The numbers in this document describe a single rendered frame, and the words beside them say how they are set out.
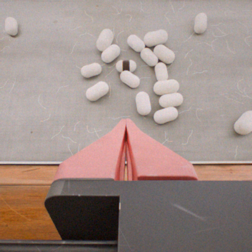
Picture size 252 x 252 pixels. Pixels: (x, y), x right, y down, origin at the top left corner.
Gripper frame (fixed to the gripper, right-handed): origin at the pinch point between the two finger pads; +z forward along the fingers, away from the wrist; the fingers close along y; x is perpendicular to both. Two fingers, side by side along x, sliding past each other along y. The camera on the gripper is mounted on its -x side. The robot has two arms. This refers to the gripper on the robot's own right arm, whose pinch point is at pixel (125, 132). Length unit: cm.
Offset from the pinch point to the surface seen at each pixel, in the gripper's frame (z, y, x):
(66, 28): 23.6, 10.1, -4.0
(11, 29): 21.5, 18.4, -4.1
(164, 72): 15.0, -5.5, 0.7
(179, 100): 11.6, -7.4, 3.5
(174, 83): 13.3, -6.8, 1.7
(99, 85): 13.2, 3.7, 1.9
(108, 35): 19.7, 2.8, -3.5
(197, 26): 21.6, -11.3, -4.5
